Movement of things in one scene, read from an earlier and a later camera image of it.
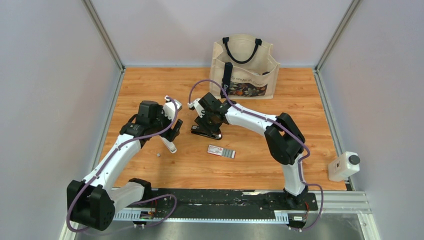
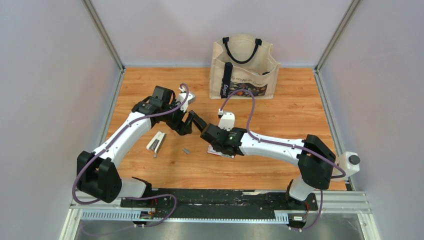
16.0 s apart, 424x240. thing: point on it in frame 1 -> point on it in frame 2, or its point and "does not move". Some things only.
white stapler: x=170 y=144 -> x=155 y=143
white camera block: x=343 y=166 does not move
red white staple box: x=221 y=151 does not move
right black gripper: x=202 y=120 -> x=216 y=148
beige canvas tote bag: x=243 y=64 does not move
